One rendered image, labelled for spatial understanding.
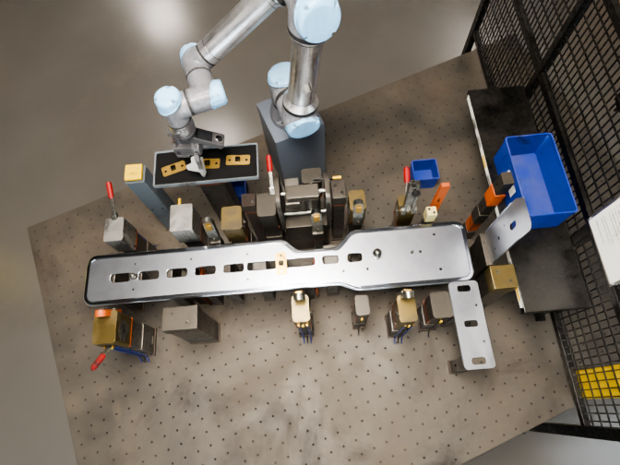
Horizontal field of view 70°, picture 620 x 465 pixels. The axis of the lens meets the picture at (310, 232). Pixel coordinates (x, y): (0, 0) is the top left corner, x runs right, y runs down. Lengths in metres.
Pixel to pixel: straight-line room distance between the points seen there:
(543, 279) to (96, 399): 1.71
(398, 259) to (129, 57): 2.74
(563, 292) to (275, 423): 1.12
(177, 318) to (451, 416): 1.06
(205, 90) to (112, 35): 2.67
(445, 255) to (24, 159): 2.85
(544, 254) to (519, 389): 0.54
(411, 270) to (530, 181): 0.56
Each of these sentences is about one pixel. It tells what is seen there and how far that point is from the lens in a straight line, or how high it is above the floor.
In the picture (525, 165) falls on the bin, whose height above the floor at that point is 1.03.
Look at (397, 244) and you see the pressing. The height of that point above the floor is 1.00.
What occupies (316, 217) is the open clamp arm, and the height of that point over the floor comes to 1.09.
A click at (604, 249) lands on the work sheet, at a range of 1.63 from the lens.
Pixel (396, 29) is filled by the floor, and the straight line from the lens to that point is 3.63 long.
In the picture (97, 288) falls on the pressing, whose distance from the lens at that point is 1.76.
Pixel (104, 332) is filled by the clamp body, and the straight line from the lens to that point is 1.64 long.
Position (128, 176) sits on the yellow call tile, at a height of 1.16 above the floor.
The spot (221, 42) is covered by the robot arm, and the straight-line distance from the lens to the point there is 1.38.
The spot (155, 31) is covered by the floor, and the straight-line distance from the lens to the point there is 3.86.
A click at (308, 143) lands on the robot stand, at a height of 1.01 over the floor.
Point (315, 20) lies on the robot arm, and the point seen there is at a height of 1.69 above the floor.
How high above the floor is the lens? 2.51
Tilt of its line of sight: 68 degrees down
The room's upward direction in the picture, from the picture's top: 7 degrees counter-clockwise
